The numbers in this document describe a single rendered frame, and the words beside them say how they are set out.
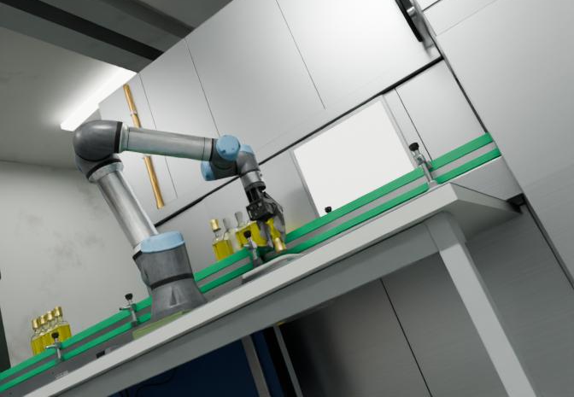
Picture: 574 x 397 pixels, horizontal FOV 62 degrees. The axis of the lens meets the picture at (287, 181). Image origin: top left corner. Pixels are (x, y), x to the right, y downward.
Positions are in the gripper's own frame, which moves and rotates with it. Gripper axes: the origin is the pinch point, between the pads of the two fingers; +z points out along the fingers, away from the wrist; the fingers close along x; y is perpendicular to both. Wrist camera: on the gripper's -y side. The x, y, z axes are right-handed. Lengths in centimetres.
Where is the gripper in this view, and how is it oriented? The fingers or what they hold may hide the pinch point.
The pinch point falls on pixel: (278, 241)
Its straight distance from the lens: 158.2
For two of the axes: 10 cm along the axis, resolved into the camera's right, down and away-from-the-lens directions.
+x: 8.3, -4.5, -3.3
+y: -4.4, -1.4, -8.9
